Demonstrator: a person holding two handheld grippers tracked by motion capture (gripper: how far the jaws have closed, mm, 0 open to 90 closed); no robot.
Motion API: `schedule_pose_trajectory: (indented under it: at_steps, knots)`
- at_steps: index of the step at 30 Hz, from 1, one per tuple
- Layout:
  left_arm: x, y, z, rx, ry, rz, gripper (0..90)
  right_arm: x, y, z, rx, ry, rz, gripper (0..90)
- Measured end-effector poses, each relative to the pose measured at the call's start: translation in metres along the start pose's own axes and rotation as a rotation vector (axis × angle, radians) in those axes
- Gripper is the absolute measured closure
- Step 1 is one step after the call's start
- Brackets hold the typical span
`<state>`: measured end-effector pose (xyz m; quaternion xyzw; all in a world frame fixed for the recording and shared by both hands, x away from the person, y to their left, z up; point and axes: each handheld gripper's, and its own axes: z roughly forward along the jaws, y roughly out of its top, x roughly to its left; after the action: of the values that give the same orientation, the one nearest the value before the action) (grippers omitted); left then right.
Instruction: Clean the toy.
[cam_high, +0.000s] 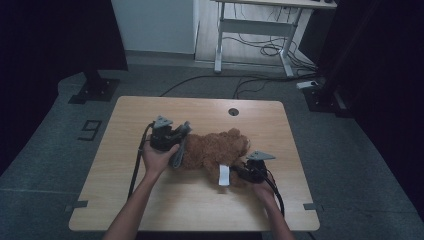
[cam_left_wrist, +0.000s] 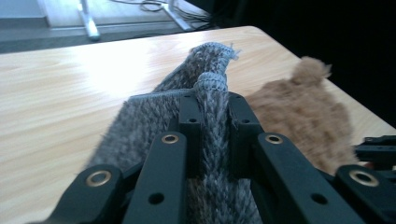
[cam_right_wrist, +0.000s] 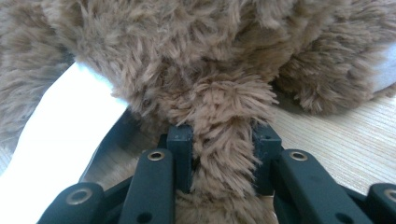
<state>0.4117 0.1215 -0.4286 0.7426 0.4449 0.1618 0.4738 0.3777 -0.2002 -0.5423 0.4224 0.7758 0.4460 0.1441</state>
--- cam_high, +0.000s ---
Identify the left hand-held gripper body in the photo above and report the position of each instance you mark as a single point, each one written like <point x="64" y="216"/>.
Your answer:
<point x="161" y="140"/>

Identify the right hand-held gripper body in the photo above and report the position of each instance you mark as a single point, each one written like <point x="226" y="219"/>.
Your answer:
<point x="256" y="171"/>

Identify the grey doll garment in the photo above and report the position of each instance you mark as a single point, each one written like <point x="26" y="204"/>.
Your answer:
<point x="180" y="155"/>

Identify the brown teddy bear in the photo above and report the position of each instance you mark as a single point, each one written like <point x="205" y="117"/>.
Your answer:
<point x="210" y="150"/>

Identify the person's right hand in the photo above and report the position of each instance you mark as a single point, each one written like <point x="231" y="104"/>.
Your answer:
<point x="265" y="191"/>

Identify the person's left hand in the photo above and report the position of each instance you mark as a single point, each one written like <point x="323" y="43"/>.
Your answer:
<point x="156" y="163"/>

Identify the round grey table grommet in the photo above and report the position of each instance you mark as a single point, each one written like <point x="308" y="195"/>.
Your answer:
<point x="233" y="112"/>

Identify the grey tape strip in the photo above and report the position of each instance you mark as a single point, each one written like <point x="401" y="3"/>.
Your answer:
<point x="310" y="206"/>

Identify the black stand base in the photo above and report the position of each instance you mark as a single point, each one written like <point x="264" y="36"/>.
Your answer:
<point x="320" y="100"/>
<point x="96" y="90"/>

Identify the white power strip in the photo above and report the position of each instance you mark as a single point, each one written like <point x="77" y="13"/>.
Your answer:
<point x="306" y="84"/>

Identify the dark curtain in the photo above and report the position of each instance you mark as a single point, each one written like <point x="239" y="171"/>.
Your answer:
<point x="50" y="50"/>
<point x="383" y="66"/>

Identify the white frame desk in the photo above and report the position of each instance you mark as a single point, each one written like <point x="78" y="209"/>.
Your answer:
<point x="253" y="26"/>

